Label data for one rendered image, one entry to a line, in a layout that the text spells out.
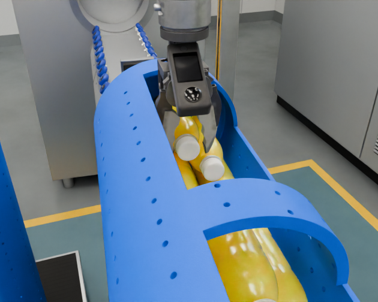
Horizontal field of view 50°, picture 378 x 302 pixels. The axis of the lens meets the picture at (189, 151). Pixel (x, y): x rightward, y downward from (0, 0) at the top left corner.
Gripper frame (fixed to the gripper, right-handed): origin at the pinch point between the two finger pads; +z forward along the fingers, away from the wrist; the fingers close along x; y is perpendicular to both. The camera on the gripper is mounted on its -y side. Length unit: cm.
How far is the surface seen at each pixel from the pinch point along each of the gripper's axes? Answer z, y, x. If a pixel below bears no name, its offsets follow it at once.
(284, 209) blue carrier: -8.4, -26.9, -3.9
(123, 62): 5, 60, 6
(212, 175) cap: 5.4, -0.5, -4.1
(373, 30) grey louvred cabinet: 26, 140, -136
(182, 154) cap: 0.1, -0.6, 1.3
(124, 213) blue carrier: -4.0, -18.2, 12.1
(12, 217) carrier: 42, 44, 43
